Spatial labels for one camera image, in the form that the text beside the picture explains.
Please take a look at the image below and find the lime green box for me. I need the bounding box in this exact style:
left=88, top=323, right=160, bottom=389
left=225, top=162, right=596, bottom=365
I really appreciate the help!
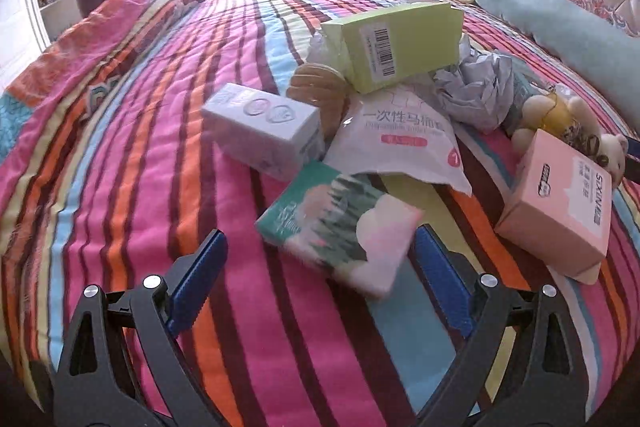
left=321, top=2, right=464, bottom=94

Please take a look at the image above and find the yellow snack packet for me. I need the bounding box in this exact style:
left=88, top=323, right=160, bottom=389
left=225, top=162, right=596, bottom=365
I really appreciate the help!
left=285, top=63, right=349, bottom=142

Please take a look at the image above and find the white disposable cover packet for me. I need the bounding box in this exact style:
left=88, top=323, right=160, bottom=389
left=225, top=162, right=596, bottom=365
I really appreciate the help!
left=324, top=84, right=472, bottom=196

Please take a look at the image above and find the green pink tissue pack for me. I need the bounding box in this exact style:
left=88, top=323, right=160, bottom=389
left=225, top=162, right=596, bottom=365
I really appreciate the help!
left=256, top=161, right=423, bottom=298

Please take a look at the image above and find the white lilac carton box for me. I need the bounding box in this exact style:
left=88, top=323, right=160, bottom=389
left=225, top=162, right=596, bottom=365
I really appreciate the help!
left=202, top=82, right=324, bottom=181

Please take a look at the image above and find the teal long plush pillow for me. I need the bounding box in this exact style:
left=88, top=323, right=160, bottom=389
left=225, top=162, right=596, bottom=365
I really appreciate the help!
left=475, top=0, right=639, bottom=131

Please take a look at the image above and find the pink cardboard box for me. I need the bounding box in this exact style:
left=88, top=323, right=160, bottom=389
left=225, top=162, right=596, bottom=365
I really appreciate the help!
left=495, top=130, right=612, bottom=285

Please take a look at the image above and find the striped colourful bedspread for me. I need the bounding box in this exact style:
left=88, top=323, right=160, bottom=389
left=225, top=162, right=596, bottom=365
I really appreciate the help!
left=0, top=0, right=640, bottom=427

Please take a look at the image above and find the folded colourful quilt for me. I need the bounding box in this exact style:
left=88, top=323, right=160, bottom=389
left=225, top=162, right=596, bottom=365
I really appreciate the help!
left=1, top=0, right=202, bottom=158

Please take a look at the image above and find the crumpled grey paper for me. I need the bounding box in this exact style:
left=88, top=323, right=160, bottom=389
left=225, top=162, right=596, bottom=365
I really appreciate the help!
left=433, top=48, right=514, bottom=133

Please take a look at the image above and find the small yellow teddy bear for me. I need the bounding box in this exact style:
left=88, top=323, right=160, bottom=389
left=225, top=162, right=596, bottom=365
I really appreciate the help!
left=511, top=92, right=629, bottom=188

